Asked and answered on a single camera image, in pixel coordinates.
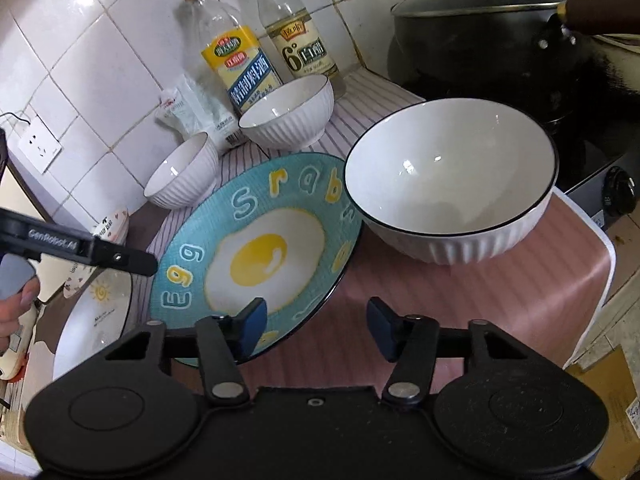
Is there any white wall socket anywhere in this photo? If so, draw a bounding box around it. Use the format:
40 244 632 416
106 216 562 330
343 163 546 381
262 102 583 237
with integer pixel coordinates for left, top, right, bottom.
17 116 62 174

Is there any white vinegar bottle yellow cap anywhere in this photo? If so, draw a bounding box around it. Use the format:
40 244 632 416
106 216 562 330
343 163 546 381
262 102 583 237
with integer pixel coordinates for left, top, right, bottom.
256 0 346 99

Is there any person left hand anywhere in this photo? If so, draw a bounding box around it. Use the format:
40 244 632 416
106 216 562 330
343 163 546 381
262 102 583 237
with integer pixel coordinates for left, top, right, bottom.
0 276 40 353

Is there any white sun plate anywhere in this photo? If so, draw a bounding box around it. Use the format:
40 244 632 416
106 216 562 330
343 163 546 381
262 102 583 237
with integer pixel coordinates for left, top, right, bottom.
52 270 132 380

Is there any white cutting board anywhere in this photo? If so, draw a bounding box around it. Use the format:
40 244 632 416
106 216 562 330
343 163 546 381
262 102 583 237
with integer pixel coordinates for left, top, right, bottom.
1 165 72 304

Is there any white ribbed bowl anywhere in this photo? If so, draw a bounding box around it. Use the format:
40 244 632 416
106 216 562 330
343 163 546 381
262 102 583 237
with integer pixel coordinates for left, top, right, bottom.
239 75 334 151
144 132 219 210

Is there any cooking wine bottle yellow label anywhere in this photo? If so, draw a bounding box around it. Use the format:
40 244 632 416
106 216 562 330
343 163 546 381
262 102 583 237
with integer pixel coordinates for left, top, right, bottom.
184 0 282 115

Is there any black wok with handle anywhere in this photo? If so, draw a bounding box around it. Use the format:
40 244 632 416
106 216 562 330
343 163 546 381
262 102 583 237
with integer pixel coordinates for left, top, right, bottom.
387 0 639 110

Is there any pink rabbit carrot plate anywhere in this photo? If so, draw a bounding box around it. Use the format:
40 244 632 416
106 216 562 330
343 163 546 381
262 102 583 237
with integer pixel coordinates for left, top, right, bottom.
62 208 129 299

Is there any black gas stove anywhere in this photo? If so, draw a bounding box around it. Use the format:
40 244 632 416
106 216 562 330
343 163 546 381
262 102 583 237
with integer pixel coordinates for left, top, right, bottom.
521 36 639 228

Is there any blue egg plate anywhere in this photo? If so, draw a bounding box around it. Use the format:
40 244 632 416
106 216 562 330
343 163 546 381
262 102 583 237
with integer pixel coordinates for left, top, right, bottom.
149 152 362 356

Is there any white plastic bag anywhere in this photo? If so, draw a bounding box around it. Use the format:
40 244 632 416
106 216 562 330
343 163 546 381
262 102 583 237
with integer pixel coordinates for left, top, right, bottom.
155 74 246 155

